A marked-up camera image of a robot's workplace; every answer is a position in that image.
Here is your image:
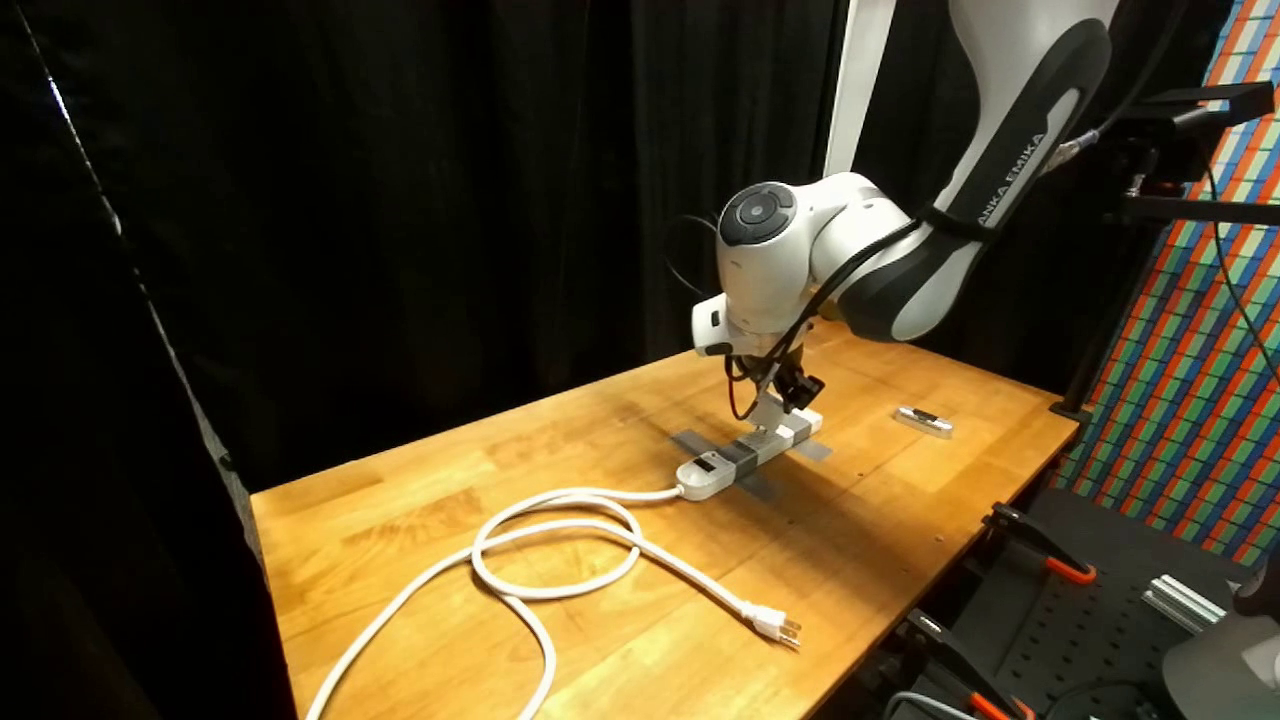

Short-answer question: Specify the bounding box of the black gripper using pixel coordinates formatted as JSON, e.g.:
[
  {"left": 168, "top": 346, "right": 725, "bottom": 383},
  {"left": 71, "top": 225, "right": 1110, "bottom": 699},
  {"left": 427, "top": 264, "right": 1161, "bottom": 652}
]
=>
[{"left": 727, "top": 350, "right": 823, "bottom": 407}]

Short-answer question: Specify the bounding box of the small white charger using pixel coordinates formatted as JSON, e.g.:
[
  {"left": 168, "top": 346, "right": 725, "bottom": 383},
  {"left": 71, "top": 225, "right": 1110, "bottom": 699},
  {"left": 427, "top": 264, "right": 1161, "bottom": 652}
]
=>
[{"left": 746, "top": 395, "right": 789, "bottom": 437}]

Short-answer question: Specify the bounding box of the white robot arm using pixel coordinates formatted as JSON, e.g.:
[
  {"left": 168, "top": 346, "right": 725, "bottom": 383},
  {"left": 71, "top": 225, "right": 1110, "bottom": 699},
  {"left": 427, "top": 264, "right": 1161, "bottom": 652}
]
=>
[{"left": 691, "top": 0, "right": 1120, "bottom": 404}]

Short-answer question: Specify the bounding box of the grey tape strip far end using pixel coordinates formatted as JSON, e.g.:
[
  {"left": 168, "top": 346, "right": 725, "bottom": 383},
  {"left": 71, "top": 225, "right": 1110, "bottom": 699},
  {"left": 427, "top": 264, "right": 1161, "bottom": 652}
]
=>
[{"left": 775, "top": 411, "right": 829, "bottom": 461}]

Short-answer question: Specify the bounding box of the small silver black object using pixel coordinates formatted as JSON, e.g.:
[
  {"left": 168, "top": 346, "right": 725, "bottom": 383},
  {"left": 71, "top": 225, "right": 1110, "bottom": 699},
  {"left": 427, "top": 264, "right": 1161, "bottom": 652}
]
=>
[{"left": 891, "top": 404, "right": 955, "bottom": 437}]

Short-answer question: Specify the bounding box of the white power strip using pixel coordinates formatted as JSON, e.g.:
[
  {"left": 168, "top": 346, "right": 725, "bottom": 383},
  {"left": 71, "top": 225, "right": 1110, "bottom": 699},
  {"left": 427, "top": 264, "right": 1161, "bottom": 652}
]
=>
[{"left": 677, "top": 404, "right": 823, "bottom": 499}]

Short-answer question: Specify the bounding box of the white vertical pole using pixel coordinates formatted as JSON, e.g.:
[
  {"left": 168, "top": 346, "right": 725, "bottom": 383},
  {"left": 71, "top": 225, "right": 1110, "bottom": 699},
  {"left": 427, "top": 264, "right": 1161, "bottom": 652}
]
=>
[{"left": 823, "top": 0, "right": 896, "bottom": 174}]

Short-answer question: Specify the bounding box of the colourful striped cloth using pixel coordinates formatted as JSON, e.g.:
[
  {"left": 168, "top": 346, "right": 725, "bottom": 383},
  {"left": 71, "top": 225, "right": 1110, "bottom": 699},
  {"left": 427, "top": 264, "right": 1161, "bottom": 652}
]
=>
[{"left": 1057, "top": 0, "right": 1280, "bottom": 573}]

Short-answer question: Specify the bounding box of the grey lamp head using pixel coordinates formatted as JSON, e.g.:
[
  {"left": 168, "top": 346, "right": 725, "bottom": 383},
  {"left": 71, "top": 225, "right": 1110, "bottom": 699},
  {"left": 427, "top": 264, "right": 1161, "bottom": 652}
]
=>
[{"left": 1161, "top": 615, "right": 1280, "bottom": 720}]

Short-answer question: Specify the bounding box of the black curtain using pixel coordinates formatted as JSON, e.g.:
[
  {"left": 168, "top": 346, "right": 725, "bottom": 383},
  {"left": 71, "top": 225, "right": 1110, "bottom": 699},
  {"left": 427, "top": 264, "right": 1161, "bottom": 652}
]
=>
[{"left": 0, "top": 0, "right": 1203, "bottom": 720}]

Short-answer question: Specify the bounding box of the grey tape strip near switch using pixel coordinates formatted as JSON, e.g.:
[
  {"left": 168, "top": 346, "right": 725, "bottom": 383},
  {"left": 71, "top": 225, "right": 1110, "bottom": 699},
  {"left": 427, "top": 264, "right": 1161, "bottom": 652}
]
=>
[{"left": 677, "top": 432, "right": 782, "bottom": 499}]

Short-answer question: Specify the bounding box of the orange handled clamp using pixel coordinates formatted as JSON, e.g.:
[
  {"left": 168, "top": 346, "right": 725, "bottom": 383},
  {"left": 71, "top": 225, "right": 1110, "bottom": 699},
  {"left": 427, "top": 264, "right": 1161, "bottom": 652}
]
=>
[{"left": 983, "top": 505, "right": 1101, "bottom": 587}]

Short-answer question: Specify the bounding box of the white power cord with plug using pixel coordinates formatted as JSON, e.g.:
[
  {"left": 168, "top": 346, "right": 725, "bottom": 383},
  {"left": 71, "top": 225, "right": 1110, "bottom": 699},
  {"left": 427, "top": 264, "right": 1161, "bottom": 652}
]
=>
[{"left": 298, "top": 482, "right": 805, "bottom": 720}]

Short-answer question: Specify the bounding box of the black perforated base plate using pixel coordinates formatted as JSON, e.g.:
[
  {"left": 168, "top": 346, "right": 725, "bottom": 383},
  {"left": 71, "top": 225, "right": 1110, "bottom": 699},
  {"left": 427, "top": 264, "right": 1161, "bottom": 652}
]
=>
[{"left": 920, "top": 487, "right": 1249, "bottom": 720}]

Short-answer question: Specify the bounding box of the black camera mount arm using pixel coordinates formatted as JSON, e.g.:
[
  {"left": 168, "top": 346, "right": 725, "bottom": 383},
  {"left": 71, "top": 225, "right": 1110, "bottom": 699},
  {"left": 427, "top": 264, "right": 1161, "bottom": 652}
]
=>
[{"left": 1081, "top": 82, "right": 1280, "bottom": 225}]

